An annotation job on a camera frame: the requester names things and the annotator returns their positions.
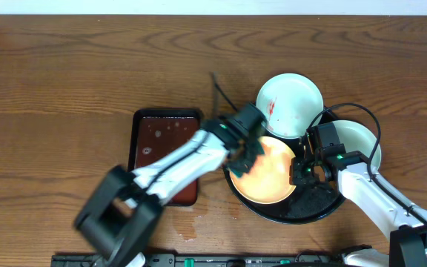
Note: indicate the yellow plate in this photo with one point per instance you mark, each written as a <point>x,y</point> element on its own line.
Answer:
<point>268,182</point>

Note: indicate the black rectangular water tray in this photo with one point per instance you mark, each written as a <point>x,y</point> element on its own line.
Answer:
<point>157,132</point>

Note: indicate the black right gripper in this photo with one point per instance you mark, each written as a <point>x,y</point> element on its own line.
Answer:
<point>296,178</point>

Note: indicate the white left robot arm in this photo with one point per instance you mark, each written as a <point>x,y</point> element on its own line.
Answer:
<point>120,216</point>

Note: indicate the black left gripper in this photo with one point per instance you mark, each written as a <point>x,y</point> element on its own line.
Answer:
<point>244,160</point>

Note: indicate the mint green plate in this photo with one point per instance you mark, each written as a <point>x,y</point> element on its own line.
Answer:
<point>289,102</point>
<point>355,137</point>

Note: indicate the green orange sponge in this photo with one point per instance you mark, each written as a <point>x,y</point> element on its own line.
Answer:
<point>245,157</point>

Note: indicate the black round tray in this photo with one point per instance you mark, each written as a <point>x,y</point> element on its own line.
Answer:
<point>305,204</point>

